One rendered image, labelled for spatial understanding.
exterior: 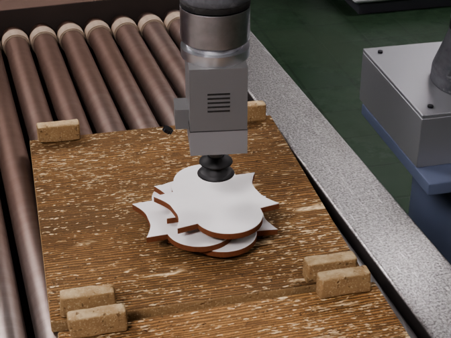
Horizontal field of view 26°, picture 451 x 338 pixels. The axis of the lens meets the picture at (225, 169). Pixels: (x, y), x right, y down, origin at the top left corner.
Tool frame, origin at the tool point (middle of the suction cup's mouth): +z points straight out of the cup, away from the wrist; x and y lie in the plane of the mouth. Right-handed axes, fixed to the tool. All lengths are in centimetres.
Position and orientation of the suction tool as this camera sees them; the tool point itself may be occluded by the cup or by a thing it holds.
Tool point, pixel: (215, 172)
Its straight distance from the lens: 113.4
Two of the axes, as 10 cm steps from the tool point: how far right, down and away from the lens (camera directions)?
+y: 1.0, 5.0, -8.6
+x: 10.0, -0.5, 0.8
